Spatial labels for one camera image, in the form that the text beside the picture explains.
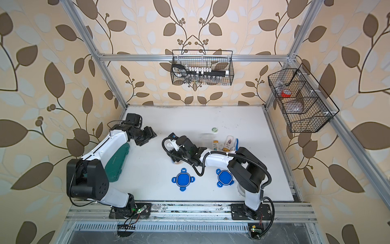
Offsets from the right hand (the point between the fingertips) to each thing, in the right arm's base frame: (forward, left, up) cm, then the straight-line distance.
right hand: (172, 148), depth 87 cm
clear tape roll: (-23, -37, -6) cm, 44 cm away
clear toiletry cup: (-10, -5, +3) cm, 11 cm away
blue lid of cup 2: (-15, -30, -9) cm, 34 cm away
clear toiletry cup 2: (+8, -21, -5) cm, 23 cm away
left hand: (+7, +13, +5) cm, 15 cm away
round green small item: (+18, -27, -8) cm, 33 cm away
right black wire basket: (+6, -69, +24) cm, 73 cm away
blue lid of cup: (-15, -6, -10) cm, 18 cm away
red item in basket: (+18, -64, +24) cm, 70 cm away
